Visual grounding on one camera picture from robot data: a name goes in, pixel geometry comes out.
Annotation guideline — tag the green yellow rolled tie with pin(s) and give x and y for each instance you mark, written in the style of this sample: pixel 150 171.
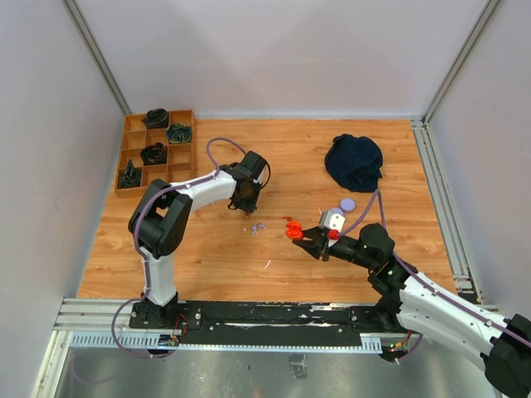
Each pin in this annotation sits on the green yellow rolled tie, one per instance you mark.
pixel 179 133

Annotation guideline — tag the wooden compartment tray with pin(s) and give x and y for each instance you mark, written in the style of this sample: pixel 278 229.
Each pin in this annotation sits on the wooden compartment tray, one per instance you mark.
pixel 181 162

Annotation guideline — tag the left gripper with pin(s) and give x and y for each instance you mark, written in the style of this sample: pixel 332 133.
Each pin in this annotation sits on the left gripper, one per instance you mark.
pixel 249 206

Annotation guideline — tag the black orange rolled tie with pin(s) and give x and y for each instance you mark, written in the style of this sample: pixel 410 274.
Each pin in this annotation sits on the black orange rolled tie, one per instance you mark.
pixel 155 154

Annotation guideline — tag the black rolled tie top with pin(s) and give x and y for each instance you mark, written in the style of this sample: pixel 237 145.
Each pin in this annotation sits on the black rolled tie top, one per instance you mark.
pixel 156 119

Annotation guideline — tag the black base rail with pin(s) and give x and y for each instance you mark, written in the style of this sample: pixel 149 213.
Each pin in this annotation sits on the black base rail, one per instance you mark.
pixel 266 325

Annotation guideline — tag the navy blue cloth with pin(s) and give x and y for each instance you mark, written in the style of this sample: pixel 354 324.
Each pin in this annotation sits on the navy blue cloth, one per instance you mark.
pixel 354 163

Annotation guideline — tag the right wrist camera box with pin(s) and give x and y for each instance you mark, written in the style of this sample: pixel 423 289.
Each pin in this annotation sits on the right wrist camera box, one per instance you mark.
pixel 331 223

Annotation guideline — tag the dark green folded tie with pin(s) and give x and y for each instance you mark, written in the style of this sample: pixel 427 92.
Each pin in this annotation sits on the dark green folded tie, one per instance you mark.
pixel 130 177

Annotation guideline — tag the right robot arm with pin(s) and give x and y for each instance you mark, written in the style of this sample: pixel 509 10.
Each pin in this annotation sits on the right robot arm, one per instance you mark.
pixel 497 345

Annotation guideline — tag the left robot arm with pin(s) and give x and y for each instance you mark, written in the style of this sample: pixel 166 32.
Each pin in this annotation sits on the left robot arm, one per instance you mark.
pixel 159 222

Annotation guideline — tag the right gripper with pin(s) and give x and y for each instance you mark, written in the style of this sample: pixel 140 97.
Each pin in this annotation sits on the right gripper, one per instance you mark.
pixel 319 245

